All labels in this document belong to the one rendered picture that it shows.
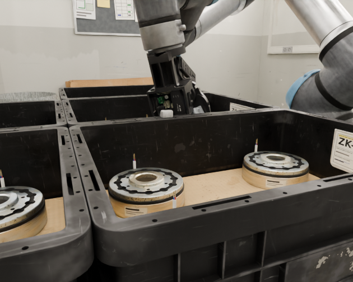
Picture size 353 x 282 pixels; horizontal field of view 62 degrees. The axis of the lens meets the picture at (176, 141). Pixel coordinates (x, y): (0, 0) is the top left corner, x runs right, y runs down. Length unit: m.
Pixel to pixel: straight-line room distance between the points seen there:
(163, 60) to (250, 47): 3.92
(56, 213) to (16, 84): 3.03
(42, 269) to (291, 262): 0.18
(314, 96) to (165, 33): 0.40
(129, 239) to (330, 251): 0.18
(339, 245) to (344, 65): 0.48
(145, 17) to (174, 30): 0.05
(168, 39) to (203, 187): 0.25
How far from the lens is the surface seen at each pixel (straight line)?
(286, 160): 0.50
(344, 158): 0.52
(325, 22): 0.78
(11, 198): 0.40
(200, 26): 0.73
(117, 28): 3.53
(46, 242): 0.18
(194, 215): 0.19
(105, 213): 0.20
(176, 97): 0.52
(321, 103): 0.76
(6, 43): 3.41
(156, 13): 0.52
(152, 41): 0.53
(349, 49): 0.73
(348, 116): 0.78
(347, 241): 0.31
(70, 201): 0.22
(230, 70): 4.21
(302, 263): 0.28
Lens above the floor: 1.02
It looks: 16 degrees down
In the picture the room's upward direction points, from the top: straight up
